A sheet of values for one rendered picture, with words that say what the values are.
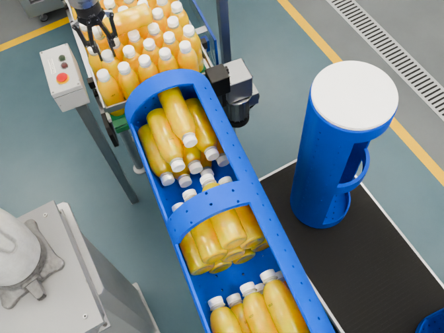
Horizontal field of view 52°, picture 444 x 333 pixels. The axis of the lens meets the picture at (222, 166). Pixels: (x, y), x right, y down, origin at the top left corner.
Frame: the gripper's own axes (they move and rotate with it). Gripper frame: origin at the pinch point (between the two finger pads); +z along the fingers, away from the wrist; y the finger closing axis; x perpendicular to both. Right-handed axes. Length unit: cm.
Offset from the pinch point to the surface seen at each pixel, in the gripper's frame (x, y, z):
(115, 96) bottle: -9.5, -2.3, 12.5
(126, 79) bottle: -8.9, 3.1, 7.2
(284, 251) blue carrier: -86, 23, -5
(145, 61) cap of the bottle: -7.8, 11.0, 3.3
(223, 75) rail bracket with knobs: -16.1, 34.9, 13.4
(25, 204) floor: 24, -73, 114
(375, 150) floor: -23, 118, 113
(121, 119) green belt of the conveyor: -11.3, -3.6, 23.8
